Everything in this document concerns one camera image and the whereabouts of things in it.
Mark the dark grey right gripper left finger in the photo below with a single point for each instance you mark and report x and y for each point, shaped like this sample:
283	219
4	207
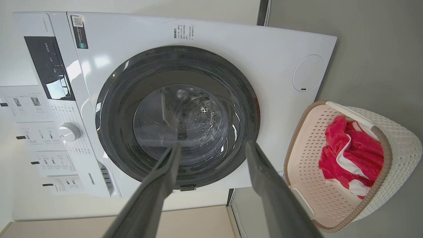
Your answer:
150	195

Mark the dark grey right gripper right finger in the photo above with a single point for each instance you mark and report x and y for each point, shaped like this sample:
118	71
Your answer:
274	198

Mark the white woven laundry basket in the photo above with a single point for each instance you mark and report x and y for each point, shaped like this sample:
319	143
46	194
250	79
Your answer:
390	158

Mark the dark round washing machine door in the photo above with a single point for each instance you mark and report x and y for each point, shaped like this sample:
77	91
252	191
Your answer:
178	115

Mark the white instruction paper sheet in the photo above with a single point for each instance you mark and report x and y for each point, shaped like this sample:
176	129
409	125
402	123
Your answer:
39	136
24	104
54	163
66	184

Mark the red and white garment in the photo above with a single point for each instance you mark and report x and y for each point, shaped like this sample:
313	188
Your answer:
353	155

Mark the white washing machine dial knob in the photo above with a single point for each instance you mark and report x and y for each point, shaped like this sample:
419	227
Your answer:
69	132

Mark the white front-load washing machine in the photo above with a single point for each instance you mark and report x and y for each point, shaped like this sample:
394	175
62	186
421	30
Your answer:
211	66

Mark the dark vertical pipe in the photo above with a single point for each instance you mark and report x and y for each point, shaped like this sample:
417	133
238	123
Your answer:
263	12

